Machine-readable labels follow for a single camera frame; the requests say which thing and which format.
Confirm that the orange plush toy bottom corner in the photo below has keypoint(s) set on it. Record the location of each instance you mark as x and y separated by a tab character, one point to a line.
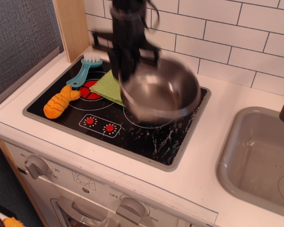
10	222

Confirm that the left red stove knob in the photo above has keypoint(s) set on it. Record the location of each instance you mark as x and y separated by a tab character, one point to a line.
90	121

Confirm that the black toy stove top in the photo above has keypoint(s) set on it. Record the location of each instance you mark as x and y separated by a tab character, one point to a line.
161	146

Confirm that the right grey oven knob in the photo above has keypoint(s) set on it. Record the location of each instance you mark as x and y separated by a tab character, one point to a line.
131	210

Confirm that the stainless steel pot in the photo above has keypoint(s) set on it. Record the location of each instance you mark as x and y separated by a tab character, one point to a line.
160	93

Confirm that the grey sink basin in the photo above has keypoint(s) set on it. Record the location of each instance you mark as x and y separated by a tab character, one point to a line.
251	164

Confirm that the grey oven knob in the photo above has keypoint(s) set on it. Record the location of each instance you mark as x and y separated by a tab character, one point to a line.
131	210
36	166

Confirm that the left grey oven knob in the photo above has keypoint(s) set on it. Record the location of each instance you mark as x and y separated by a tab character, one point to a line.
36	166

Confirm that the blue dish brush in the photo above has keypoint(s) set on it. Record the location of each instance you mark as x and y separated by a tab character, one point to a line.
89	60

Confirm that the grey oven door handle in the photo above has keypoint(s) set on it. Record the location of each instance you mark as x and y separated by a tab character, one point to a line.
84	214

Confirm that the orange plush shrimp toy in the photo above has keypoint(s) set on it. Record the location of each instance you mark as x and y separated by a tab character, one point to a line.
59	102

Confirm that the green cloth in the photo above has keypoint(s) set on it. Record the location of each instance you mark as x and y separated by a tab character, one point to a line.
108	87

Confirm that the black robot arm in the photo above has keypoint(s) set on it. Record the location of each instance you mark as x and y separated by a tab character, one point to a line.
130	7

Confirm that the right red stove knob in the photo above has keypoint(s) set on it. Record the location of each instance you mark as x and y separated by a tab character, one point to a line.
109	128

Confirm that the red stove knob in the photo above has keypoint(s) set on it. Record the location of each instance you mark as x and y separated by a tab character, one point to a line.
109	128
90	121

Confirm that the wooden side post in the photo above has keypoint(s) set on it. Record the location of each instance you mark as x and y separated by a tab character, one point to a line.
72	23

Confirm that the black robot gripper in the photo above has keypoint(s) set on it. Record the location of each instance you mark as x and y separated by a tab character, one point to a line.
126	45

